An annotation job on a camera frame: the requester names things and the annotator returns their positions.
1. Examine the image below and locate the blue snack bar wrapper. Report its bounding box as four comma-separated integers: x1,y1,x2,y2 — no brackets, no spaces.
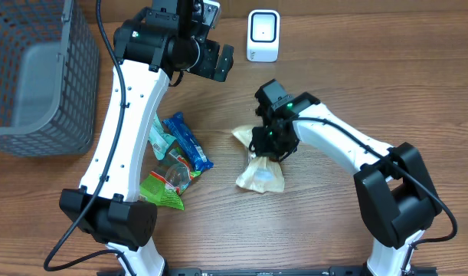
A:
163,112,214,173

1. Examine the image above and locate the grey plastic mesh basket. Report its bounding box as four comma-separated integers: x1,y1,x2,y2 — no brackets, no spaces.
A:
0,0,100,157

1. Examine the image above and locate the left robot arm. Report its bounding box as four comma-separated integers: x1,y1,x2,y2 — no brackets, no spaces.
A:
59,1,234,275

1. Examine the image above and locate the beige snack pouch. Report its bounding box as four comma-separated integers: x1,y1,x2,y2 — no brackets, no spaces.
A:
231,125,285,193

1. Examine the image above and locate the white barcode scanner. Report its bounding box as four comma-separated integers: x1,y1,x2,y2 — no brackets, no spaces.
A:
247,9,280,63

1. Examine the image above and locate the light green wipes packet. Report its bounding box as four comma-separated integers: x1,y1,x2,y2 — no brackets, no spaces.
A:
149,114,176,160

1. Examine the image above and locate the green snack bag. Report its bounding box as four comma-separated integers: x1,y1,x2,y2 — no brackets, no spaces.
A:
139,147,201,211

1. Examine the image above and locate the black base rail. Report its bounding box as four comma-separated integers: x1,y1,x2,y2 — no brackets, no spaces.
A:
96,265,438,276

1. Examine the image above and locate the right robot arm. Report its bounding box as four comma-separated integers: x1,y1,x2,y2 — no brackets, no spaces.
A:
249,80,442,275

